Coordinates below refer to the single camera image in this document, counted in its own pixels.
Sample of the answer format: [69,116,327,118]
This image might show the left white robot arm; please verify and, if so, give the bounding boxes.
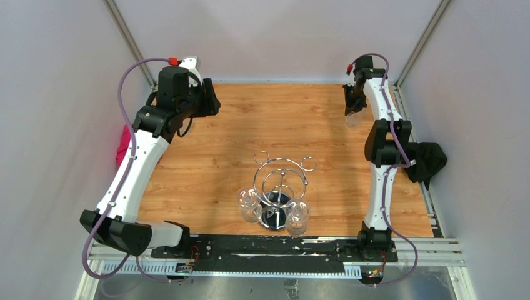
[80,62,221,258]

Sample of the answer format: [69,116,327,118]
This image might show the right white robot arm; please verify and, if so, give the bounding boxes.
[343,53,412,261]

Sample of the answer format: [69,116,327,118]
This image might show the chrome wine glass rack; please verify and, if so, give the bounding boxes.
[251,151,317,233]

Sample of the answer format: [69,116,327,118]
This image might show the pink cloth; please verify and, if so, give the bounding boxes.
[115,125,131,169]

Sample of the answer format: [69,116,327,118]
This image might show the black cloth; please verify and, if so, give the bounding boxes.
[405,142,448,186]

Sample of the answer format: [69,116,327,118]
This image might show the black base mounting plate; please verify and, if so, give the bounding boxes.
[151,234,398,274]

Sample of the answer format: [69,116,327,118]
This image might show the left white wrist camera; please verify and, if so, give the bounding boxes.
[178,56,203,87]

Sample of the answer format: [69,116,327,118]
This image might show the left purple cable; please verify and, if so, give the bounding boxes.
[82,57,191,285]

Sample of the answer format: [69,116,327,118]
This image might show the purple cable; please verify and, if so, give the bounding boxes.
[347,52,419,289]
[82,57,191,285]

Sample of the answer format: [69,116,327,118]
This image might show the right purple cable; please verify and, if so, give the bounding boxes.
[347,52,419,289]

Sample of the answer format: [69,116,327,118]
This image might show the aluminium frame rail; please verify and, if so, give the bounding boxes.
[88,234,476,299]

